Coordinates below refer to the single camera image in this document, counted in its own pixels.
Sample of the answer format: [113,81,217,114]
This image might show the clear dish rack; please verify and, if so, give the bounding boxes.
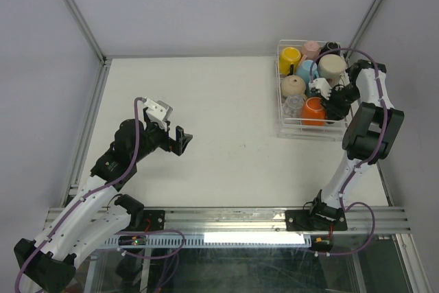
[275,40,359,141]

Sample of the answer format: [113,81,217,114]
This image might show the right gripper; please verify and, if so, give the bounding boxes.
[319,82,360,124]

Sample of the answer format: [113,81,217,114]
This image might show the yellow mug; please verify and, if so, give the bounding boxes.
[278,47,302,75]

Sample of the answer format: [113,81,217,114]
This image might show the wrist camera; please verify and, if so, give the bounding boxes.
[308,78,332,100]
[143,98,173,132]

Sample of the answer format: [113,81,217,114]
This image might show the orange mug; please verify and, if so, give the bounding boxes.
[301,97,327,126]

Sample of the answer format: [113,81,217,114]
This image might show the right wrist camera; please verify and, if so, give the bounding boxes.
[308,78,332,100]

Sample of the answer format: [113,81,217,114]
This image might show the clear plastic cup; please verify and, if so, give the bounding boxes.
[282,94,306,118]

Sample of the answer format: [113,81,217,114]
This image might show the pink mug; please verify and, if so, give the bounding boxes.
[300,40,320,63]

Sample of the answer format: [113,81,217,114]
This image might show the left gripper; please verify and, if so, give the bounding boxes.
[132,108,191,163]

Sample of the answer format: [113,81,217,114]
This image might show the green inside mug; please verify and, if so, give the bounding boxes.
[318,54,346,86]

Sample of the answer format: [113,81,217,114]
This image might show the white cable duct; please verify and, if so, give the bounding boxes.
[97,231,311,250]

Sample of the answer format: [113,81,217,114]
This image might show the beige mug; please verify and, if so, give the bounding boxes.
[281,75,306,97]

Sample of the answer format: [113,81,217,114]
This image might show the aluminium mounting rail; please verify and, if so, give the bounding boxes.
[43,206,411,235]

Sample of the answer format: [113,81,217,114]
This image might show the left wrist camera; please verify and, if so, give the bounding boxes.
[143,98,173,132]

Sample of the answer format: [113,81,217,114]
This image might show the white light-blue mug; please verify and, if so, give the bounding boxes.
[296,60,319,84]

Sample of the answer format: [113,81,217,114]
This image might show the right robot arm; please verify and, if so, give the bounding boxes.
[305,60,405,231]

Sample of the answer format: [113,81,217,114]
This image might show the black mug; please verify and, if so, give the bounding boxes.
[320,42,341,56]

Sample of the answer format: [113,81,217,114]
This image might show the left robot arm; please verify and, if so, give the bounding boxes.
[14,101,192,292]

